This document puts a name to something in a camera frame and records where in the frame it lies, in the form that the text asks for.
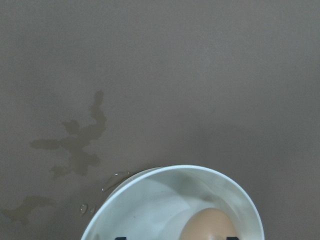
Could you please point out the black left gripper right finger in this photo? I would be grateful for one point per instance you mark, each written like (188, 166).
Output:
(231, 238)

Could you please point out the brown egg from bowl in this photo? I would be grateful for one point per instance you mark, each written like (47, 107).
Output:
(208, 224)

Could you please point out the white round bowl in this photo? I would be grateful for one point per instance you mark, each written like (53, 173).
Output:
(155, 204)

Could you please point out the brown paper table cover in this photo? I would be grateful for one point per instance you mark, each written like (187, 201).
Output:
(92, 91)

